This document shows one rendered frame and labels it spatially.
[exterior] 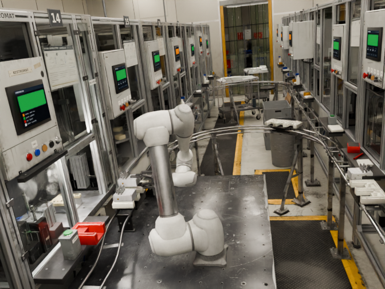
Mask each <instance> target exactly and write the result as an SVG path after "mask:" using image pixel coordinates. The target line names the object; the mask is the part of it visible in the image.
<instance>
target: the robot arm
mask: <svg viewBox="0 0 385 289"><path fill-rule="evenodd" d="M133 129H134V135H135V136H136V137H137V138H138V139H140V140H143V142H144V144H145V145H146V146H147V147H148V148H149V149H148V150H149V154H150V161H151V167H152V171H141V172H140V174H136V175H131V176H130V178H140V177H146V178H150V179H151V180H152V181H150V182H146V183H142V182H139V184H138V185H137V186H141V187H143V189H155V191H156V197H157V202H158V209H159V217H158V218H157V220H156V222H155V229H152V230H151V232H150V235H149V237H148V238H149V241H150V245H151V249H152V252H153V253H155V254H157V255H159V256H175V255H181V254H184V253H187V252H191V251H196V255H195V259H194V261H193V263H192V264H193V266H194V267H197V266H220V267H225V266H226V253H227V250H228V245H224V234H223V226H222V223H221V221H220V219H219V217H218V216H217V214H216V213H215V212H214V211H213V210H210V209H204V210H200V211H199V212H197V213H196V214H195V215H194V216H193V219H192V220H190V221H188V222H185V220H184V217H183V216H182V215H181V214H180V213H178V207H177V203H176V196H175V189H174V186H177V187H188V186H193V185H195V184H196V182H197V174H196V173H195V172H193V171H191V168H192V165H193V154H192V151H191V150H190V149H189V144H190V140H191V137H192V134H193V130H194V116H193V112H192V110H191V108H190V107H189V106H188V105H186V104H180V105H178V106H176V107H175V109H172V110H161V111H154V112H148V113H146V114H143V115H141V116H139V117H138V118H136V119H135V120H134V121H133ZM172 134H176V137H177V141H178V146H179V149H180V151H179V152H178V155H177V158H176V170H175V172H174V173H172V171H171V164H170V157H169V153H168V146H167V144H168V142H169V137H170V135H172ZM148 174H152V175H148ZM150 184H154V185H155V186H146V185H150Z"/></svg>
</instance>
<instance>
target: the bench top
mask: <svg viewBox="0 0 385 289"><path fill-rule="evenodd" d="M232 182H234V183H232ZM205 188H206V189H205ZM174 189H175V196H176V203H177V207H178V213H180V214H181V215H182V216H183V217H184V220H185V222H188V221H190V220H192V219H193V216H194V215H195V214H196V213H197V212H199V211H200V210H204V209H210V210H213V211H214V212H215V213H216V214H217V216H218V217H219V219H220V221H221V223H222V226H223V234H224V245H228V250H227V253H226V266H225V267H220V266H197V267H194V266H193V261H194V259H195V255H196V251H191V252H187V253H184V254H181V255H175V256H159V255H157V254H155V253H153V252H152V249H151V245H150V241H149V238H148V237H149V235H150V232H151V230H152V229H155V222H156V220H157V218H158V217H159V209H158V202H157V197H156V191H155V189H153V191H154V194H155V197H145V199H144V200H143V202H142V203H141V205H140V206H139V208H138V210H134V211H133V217H132V222H133V228H134V229H136V231H135V232H123V238H122V242H121V243H123V247H121V248H120V253H119V257H118V260H117V262H116V265H115V267H114V269H113V271H112V273H111V274H110V276H109V278H108V280H107V281H106V283H105V285H104V286H106V289H277V285H276V273H275V267H274V256H273V245H272V234H271V228H270V218H269V206H268V195H267V189H266V178H265V174H251V175H213V176H197V182H196V184H195V185H193V186H188V187H177V186H174ZM201 201H203V202H201ZM118 229H119V223H118V220H117V218H116V220H115V221H114V222H113V224H112V225H111V227H110V228H109V229H108V231H107V234H106V236H105V240H104V245H111V244H118V243H119V240H120V234H121V232H118ZM101 242H102V239H101V241H100V242H99V244H98V245H97V247H96V248H95V250H94V251H93V252H92V254H91V255H90V257H89V258H88V260H87V261H86V262H85V264H84V265H83V267H82V268H81V269H80V271H79V272H78V274H77V275H76V277H75V278H74V279H73V281H72V282H71V284H70V285H69V287H68V288H67V289H78V288H79V286H80V285H81V283H82V282H83V280H84V279H85V277H86V276H87V274H88V272H89V271H90V270H91V268H92V267H93V265H94V263H95V261H96V259H97V255H98V253H99V248H100V246H101ZM117 250H118V247H117V248H110V249H102V251H101V255H100V258H99V260H98V263H97V265H96V267H95V268H94V270H93V272H92V273H91V275H90V276H89V278H88V280H87V281H86V282H85V284H84V286H101V284H102V282H103V281H104V279H105V277H106V276H107V274H108V272H109V270H110V269H111V267H112V264H113V262H114V261H115V258H116V254H117ZM264 283H267V284H268V285H267V286H266V285H264Z"/></svg>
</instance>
